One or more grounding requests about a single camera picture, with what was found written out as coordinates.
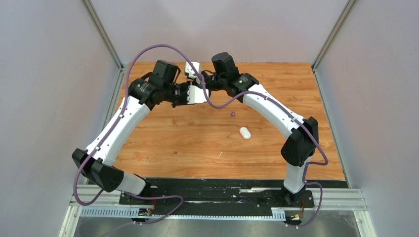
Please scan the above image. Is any white earbud charging case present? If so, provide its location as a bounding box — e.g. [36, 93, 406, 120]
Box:
[239, 127, 251, 140]

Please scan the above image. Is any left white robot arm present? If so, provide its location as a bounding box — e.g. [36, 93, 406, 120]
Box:
[72, 60, 188, 204]

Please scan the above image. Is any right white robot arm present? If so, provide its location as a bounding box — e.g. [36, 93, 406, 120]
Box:
[204, 52, 319, 206]

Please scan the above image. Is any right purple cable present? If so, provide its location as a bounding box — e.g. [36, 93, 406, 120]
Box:
[196, 75, 329, 228]

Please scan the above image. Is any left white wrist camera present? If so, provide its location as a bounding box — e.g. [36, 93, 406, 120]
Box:
[187, 85, 210, 105]

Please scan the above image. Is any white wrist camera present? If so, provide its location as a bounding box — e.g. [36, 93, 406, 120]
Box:
[187, 85, 210, 105]
[184, 61, 202, 79]

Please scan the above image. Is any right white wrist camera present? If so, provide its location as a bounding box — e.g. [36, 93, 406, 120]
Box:
[184, 61, 202, 79]

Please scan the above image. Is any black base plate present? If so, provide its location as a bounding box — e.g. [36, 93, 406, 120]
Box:
[119, 178, 315, 217]

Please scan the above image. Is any aluminium frame rail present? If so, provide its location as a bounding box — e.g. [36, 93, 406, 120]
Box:
[59, 187, 376, 237]

